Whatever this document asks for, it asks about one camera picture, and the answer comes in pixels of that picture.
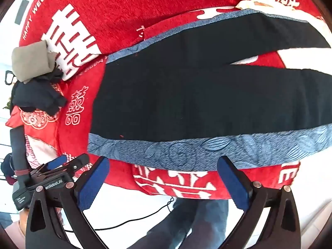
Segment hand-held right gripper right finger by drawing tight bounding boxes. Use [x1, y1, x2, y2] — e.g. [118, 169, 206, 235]
[217, 156, 301, 249]

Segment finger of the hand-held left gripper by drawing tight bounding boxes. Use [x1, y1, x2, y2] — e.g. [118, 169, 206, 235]
[39, 155, 68, 172]
[62, 154, 90, 175]

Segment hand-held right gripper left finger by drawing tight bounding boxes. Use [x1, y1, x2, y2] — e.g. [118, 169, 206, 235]
[25, 156, 111, 249]

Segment black pants with blue stripe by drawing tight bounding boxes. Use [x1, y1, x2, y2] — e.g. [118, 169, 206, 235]
[88, 8, 332, 172]

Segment person's left forearm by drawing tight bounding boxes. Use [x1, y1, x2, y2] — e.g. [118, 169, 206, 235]
[4, 209, 29, 249]

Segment white red patterned pillow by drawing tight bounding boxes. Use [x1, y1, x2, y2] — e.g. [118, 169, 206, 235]
[25, 134, 59, 169]

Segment red embroidered pillow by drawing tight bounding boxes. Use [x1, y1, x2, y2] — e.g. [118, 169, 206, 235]
[6, 83, 65, 151]

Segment person's legs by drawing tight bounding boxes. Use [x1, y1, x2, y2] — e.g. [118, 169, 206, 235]
[135, 198, 229, 249]

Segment folded black cloth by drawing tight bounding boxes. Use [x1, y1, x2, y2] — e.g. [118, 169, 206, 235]
[12, 69, 68, 117]

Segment folded grey cloth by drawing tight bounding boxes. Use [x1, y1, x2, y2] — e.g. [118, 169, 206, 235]
[11, 40, 60, 84]

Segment red printed blanket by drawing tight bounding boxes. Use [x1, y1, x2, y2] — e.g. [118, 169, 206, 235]
[5, 0, 332, 200]

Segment peach bed sheet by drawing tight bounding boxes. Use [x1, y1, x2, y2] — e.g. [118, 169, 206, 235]
[235, 0, 332, 198]

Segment black floor cable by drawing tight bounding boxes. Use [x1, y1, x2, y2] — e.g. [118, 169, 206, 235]
[64, 197, 177, 232]

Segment grey wall vent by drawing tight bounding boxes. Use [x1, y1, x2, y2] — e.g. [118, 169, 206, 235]
[15, 0, 29, 25]

